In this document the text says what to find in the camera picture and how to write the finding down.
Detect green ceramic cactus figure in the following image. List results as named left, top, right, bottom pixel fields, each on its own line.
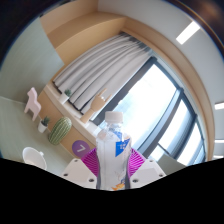
left=47, top=116, right=73, bottom=146

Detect pale yellow cup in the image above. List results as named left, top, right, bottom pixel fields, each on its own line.
left=21, top=146, right=48, bottom=170

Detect ceiling light strips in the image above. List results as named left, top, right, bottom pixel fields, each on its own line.
left=175, top=20, right=224, bottom=159

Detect pink horse figure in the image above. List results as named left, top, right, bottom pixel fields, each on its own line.
left=23, top=87, right=42, bottom=122

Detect wooden desk ledge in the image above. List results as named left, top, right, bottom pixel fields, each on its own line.
left=37, top=81, right=101, bottom=158

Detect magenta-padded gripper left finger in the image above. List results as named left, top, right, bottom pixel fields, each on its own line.
left=61, top=147, right=100, bottom=190

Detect clear plastic water bottle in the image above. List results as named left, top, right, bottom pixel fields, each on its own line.
left=95, top=110, right=132, bottom=191

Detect purple round number sign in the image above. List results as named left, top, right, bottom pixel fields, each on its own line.
left=71, top=139, right=92, bottom=159

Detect dark-framed window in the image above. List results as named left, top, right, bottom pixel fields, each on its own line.
left=91, top=55, right=208, bottom=168

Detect wooden hand model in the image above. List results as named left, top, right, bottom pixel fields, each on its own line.
left=79, top=87, right=113, bottom=125

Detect grey-white curtain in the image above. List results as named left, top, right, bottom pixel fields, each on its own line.
left=52, top=32, right=153, bottom=113

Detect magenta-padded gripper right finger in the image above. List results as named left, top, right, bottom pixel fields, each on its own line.
left=127, top=147, right=167, bottom=190

